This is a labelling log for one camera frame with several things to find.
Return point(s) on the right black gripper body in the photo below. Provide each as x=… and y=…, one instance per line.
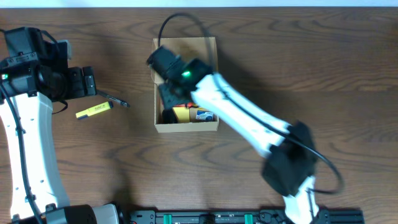
x=170, y=94

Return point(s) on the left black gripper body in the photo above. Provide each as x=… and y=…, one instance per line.
x=89, y=81

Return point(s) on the yellow sticky note pad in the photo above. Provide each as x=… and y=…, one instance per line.
x=182, y=114

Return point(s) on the cardboard box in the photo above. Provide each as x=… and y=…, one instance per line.
x=188, y=48

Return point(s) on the black correction tape dispenser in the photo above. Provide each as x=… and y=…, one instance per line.
x=169, y=117

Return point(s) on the blue white staples box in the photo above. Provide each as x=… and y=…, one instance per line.
x=204, y=115

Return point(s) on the black ballpoint pen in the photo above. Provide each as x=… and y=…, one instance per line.
x=121, y=102

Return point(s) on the yellow highlighter marker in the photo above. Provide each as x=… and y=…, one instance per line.
x=94, y=110

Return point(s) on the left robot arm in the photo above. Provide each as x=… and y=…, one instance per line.
x=38, y=195

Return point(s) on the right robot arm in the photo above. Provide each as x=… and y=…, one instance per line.
x=287, y=149

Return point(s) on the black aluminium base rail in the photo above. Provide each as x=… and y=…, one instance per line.
x=267, y=216

